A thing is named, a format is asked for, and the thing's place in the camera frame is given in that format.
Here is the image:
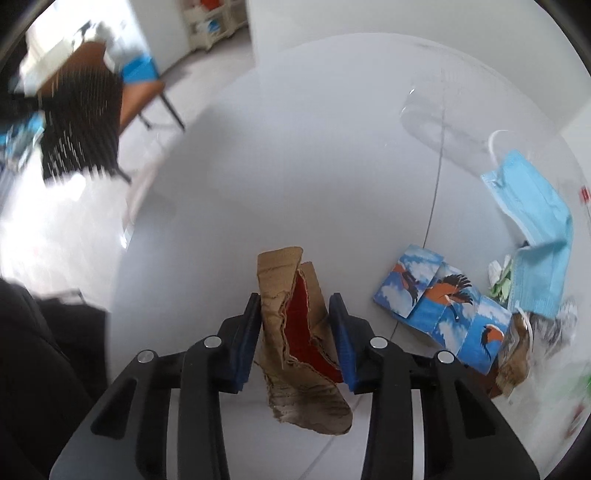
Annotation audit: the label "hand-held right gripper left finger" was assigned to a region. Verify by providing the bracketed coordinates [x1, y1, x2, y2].
[48, 292, 264, 480]

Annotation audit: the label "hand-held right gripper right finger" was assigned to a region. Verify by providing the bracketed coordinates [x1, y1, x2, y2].
[327, 292, 541, 480]

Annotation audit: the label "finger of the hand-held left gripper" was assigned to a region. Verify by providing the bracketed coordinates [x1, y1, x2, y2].
[0, 90, 44, 153]

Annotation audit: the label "torn brown cardboard piece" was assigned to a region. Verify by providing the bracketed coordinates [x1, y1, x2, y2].
[256, 247, 354, 437]

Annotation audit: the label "black ridged plastic tray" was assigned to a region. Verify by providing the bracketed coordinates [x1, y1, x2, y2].
[39, 69, 123, 181]

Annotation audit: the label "blue face mask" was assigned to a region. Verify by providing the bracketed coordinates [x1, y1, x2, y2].
[480, 129, 574, 250]
[508, 242, 570, 319]

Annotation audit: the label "flattened blue bird-print box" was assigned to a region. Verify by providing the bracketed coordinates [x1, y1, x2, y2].
[373, 244, 513, 376]

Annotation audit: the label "brown chair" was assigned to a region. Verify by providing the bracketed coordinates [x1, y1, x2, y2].
[37, 41, 186, 185]

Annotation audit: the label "blue plastic bin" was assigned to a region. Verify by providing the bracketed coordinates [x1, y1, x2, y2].
[121, 55, 160, 84]

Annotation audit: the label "torn brown paper scrap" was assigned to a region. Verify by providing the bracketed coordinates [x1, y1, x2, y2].
[496, 314, 534, 398]

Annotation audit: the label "green and white paper scraps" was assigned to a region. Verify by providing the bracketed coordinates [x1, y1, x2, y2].
[488, 256, 514, 301]

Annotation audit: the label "cream shelf cart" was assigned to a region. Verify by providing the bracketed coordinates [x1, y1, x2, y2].
[180, 0, 247, 49]

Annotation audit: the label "person's black pants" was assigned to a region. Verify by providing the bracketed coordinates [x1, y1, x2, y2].
[0, 277, 109, 480]

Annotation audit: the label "crumpled clear plastic wrapper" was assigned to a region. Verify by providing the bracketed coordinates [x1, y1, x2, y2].
[531, 300, 579, 361]

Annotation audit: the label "clear plastic container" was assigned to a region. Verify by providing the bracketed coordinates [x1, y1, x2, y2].
[399, 85, 499, 167]

